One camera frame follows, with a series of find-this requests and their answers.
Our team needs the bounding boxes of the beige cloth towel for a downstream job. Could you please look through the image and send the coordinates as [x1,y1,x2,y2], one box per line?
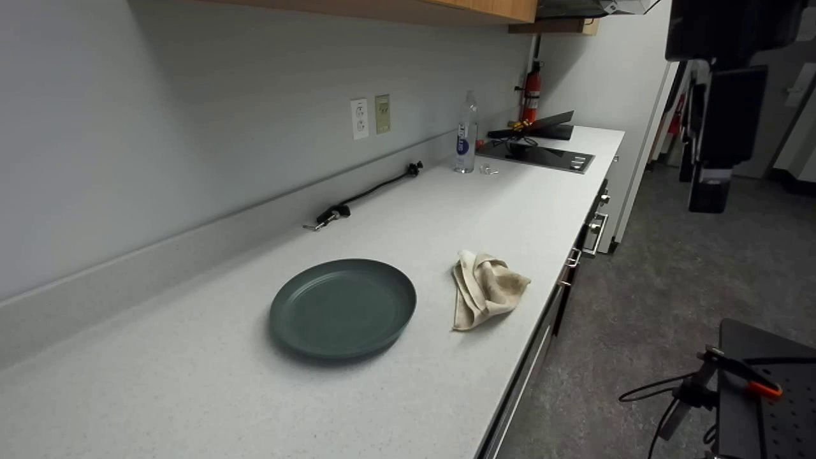
[449,246,534,334]

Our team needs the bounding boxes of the dark green round plate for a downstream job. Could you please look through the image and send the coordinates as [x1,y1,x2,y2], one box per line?
[268,258,419,362]

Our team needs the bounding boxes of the clear water bottle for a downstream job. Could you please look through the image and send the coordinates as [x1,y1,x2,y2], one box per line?
[452,92,480,175]

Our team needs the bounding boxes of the black flat cooktop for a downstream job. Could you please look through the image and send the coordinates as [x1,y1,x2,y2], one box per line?
[480,137,596,175]

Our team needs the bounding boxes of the red fire extinguisher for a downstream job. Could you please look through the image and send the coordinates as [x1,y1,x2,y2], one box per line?
[514,32,545,131]

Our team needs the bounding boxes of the black perforated table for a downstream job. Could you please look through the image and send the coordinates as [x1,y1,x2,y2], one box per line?
[715,315,816,459]

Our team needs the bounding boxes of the black cord on counter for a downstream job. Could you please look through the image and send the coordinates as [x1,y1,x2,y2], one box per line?
[304,161,425,231]

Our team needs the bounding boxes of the beige wall plate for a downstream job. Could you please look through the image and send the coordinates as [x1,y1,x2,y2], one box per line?
[372,92,396,137]

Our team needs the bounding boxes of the white wall power outlet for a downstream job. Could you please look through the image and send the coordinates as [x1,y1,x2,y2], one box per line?
[347,96,372,143]

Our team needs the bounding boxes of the silver drawer handle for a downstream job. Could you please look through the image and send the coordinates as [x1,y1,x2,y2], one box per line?
[578,208,613,258]

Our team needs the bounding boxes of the wooden upper wall cabinet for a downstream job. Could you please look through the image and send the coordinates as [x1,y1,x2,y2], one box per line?
[202,0,540,24]

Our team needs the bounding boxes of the black floor cables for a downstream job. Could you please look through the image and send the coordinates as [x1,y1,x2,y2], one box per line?
[618,365,725,459]

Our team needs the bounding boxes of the orange handled black clamp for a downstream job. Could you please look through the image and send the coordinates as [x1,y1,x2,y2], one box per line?
[674,344,787,411]

